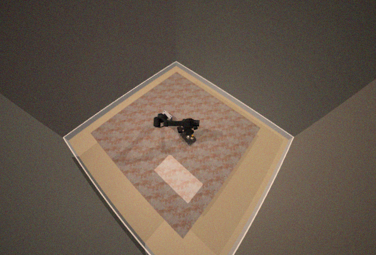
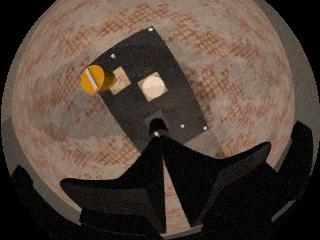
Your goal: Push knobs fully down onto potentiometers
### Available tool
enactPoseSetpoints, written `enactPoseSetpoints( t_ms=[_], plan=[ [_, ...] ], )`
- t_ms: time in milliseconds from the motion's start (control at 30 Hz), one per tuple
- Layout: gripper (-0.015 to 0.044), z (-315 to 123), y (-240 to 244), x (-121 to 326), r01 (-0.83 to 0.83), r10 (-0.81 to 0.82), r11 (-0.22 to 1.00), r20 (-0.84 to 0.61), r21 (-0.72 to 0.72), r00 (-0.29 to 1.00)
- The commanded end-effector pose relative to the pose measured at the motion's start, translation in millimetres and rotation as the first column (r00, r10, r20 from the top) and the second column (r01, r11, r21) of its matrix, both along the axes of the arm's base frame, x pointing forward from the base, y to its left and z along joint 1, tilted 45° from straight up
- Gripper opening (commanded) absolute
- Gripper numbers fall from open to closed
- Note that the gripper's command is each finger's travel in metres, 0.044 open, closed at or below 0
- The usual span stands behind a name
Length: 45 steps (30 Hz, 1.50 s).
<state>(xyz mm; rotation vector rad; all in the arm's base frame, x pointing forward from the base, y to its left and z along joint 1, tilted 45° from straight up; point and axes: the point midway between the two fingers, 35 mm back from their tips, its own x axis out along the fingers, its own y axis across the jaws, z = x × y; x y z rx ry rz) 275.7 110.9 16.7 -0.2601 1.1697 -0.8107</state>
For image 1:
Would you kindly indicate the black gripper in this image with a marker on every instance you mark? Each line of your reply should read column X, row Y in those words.
column 183, row 128

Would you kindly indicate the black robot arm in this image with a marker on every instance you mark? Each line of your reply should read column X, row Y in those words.
column 186, row 123

